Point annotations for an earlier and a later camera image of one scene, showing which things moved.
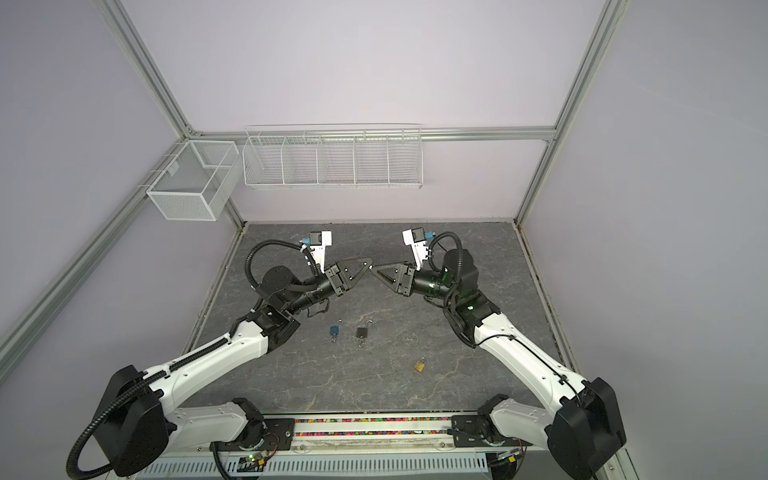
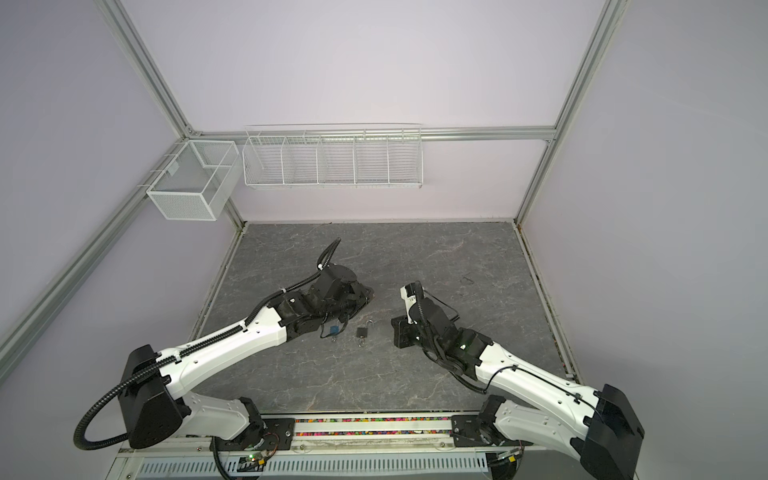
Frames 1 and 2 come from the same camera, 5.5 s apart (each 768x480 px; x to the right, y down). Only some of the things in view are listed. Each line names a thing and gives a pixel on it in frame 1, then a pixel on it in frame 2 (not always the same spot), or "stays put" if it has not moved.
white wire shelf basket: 334,156 stays put
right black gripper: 404,286 -> 401,323
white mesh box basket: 198,181 stays put
